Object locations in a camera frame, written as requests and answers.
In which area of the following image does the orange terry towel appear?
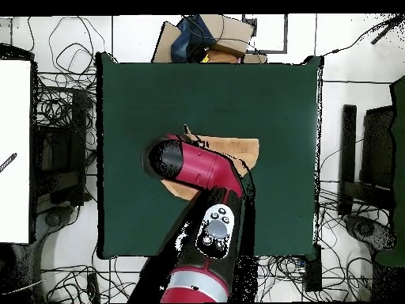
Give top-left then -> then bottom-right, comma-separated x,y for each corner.
161,123 -> 261,202

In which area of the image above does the orange brown cloth item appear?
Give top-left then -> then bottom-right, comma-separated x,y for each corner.
205,49 -> 241,64

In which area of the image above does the flat cardboard sheet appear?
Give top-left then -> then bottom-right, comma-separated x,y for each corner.
151,21 -> 183,63

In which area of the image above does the dark green table cloth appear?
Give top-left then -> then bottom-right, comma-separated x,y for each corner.
96,51 -> 324,260

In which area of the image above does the blue bag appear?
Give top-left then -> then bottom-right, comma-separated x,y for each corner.
170,14 -> 216,63

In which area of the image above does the large cardboard box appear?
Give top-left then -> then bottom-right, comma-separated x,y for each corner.
199,13 -> 255,58

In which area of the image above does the black equipment rack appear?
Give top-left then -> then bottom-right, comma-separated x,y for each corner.
31,88 -> 96,207

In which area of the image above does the black upright bar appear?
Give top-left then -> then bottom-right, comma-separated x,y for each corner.
337,104 -> 358,217

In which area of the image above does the black power box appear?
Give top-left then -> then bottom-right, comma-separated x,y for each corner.
303,249 -> 323,292

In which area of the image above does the dark stand foot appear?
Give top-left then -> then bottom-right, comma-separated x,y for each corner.
36,205 -> 77,230
343,214 -> 397,253

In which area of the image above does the black power strip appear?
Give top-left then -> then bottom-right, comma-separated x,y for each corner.
86,272 -> 101,302

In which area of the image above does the black panel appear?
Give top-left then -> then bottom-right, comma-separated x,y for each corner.
359,105 -> 396,191

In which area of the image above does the white board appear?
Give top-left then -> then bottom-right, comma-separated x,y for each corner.
0,59 -> 32,245

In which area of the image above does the striped black rod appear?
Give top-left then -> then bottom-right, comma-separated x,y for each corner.
0,152 -> 18,173

